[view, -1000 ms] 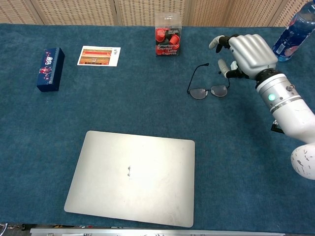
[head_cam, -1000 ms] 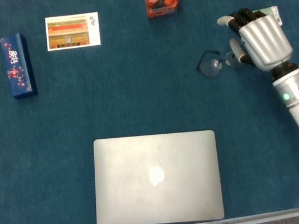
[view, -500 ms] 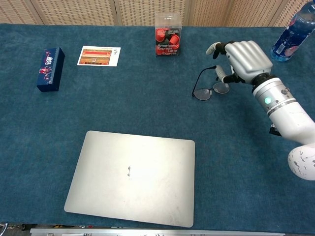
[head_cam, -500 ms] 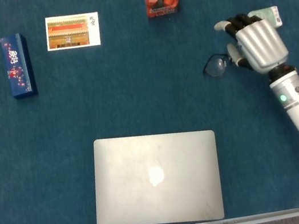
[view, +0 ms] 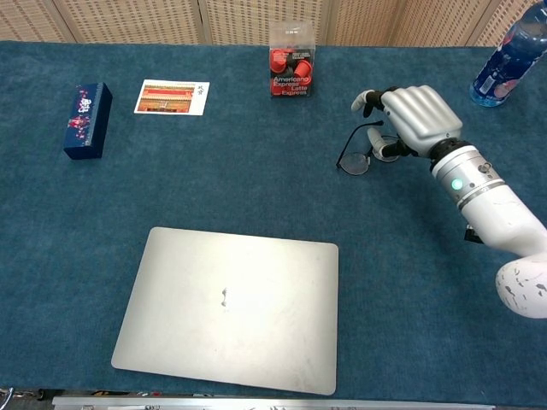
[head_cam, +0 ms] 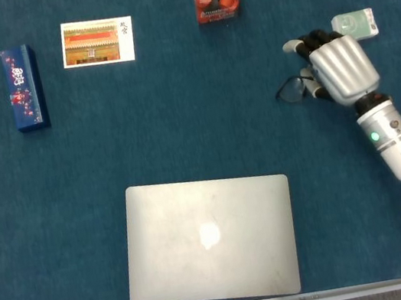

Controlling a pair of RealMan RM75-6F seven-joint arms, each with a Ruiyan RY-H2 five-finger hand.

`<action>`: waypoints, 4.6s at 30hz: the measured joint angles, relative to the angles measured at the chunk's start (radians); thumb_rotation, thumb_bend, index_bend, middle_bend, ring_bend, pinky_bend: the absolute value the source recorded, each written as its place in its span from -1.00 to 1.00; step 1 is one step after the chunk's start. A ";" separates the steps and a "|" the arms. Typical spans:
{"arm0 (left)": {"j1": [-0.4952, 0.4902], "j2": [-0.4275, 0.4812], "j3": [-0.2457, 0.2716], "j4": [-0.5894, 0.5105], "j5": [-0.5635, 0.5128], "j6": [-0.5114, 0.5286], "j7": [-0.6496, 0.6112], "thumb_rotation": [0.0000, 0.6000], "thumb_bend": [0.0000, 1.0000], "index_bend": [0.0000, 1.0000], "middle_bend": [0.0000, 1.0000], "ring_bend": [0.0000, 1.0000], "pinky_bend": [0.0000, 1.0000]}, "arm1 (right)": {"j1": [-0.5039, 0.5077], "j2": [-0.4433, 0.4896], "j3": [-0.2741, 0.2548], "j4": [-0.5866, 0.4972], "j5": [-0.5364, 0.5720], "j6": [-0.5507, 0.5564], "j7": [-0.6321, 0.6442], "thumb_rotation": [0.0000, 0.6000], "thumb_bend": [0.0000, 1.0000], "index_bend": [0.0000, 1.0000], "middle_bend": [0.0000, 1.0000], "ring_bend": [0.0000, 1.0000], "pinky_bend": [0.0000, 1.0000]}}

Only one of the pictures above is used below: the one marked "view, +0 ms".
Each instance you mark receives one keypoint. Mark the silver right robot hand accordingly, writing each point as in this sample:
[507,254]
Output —
[421,115]

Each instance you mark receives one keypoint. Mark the black-rimmed eyeglasses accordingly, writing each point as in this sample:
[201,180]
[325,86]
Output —
[354,163]

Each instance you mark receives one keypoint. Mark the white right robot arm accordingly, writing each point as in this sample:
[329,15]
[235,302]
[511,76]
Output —
[491,205]

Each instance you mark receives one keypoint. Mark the blue plastic drink bottle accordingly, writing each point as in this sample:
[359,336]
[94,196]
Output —
[508,60]

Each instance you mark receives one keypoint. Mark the clear red coffee capsule box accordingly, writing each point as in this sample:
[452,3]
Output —
[292,72]

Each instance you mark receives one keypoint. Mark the blue felt table cloth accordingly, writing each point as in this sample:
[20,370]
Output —
[256,179]

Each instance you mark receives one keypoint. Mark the palace photo postcard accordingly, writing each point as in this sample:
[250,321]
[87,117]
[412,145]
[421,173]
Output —
[171,98]

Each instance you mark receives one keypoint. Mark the silver closed laptop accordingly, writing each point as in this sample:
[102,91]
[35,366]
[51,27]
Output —
[231,307]

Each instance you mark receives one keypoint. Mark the beige woven folding screen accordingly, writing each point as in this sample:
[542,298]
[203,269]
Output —
[149,19]

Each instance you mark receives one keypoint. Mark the dark blue patterned box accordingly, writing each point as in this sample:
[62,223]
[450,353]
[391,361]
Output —
[85,121]

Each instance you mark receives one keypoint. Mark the long silver metal bar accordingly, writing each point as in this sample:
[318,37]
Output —
[256,403]

